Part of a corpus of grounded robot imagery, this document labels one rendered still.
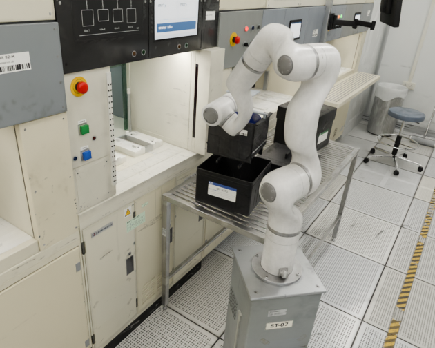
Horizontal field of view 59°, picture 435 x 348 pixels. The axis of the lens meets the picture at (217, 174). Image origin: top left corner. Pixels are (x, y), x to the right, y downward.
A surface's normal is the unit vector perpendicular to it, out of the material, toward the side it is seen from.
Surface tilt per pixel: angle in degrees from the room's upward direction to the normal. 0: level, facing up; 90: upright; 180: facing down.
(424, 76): 90
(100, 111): 90
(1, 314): 90
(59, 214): 90
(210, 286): 0
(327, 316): 0
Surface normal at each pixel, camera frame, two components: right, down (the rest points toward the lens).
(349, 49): -0.55, 0.35
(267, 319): 0.20, 0.47
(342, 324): 0.07, -0.88
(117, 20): 0.83, 0.31
